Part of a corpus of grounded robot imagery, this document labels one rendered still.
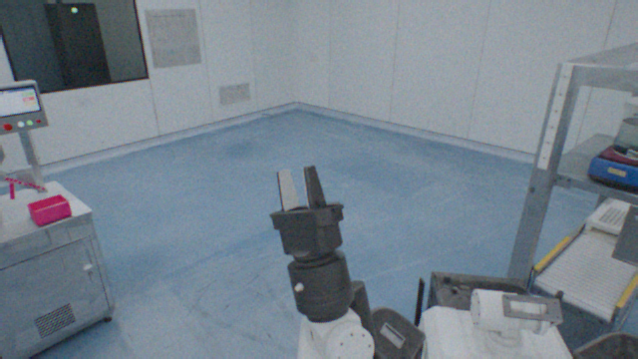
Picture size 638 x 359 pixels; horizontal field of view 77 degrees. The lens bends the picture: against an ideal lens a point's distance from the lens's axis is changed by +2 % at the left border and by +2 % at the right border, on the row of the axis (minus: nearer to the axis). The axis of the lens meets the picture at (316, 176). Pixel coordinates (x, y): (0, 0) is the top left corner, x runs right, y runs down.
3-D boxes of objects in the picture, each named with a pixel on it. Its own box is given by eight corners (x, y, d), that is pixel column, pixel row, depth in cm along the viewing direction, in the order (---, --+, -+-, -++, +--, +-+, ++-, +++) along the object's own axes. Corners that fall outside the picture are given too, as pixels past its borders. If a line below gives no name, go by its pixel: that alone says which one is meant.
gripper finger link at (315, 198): (313, 164, 58) (322, 204, 58) (298, 168, 55) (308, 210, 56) (321, 162, 57) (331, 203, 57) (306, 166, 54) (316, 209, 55)
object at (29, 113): (23, 202, 220) (-16, 89, 194) (17, 196, 226) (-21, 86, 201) (69, 188, 236) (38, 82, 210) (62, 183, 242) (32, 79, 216)
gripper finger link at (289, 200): (276, 172, 59) (286, 212, 59) (291, 168, 61) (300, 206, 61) (269, 173, 60) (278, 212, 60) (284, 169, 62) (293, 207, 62)
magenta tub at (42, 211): (38, 226, 197) (33, 211, 194) (30, 218, 205) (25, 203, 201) (73, 214, 208) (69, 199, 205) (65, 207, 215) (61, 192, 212)
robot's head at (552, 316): (488, 297, 74) (501, 285, 67) (538, 302, 73) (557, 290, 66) (492, 333, 71) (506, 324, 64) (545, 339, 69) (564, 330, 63)
